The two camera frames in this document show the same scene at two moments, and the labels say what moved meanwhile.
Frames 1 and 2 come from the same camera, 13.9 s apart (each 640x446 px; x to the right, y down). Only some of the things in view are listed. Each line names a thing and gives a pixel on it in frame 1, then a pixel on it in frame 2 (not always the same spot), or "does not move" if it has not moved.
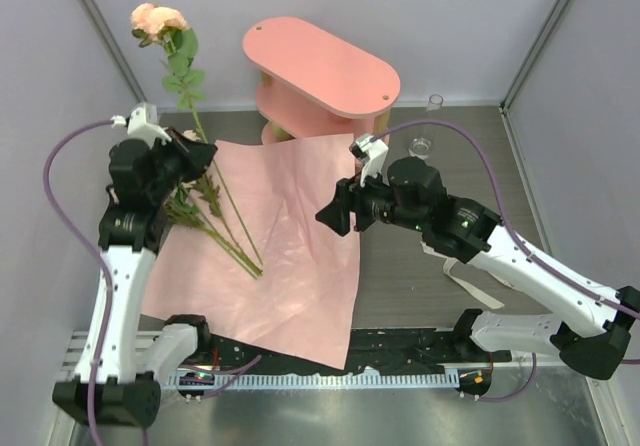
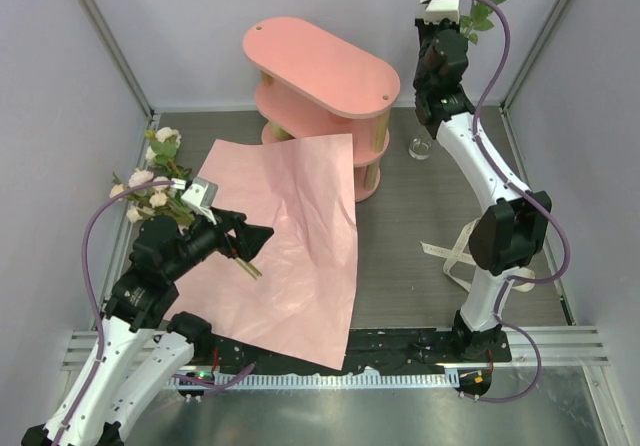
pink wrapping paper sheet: [305, 303] does not move
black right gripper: [349, 197] -> [424, 28]
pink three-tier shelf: [315, 85] does not move
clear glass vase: [420, 144] does not move
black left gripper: [196, 154] -> [248, 239]
